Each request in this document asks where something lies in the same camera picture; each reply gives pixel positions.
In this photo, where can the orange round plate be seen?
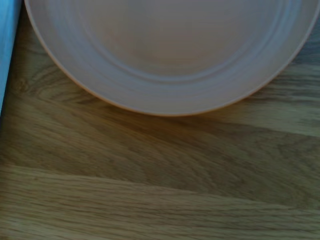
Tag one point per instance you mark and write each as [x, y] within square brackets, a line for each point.
[170, 55]

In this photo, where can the stainless steel double sink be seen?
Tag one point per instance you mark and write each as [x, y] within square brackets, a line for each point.
[8, 45]

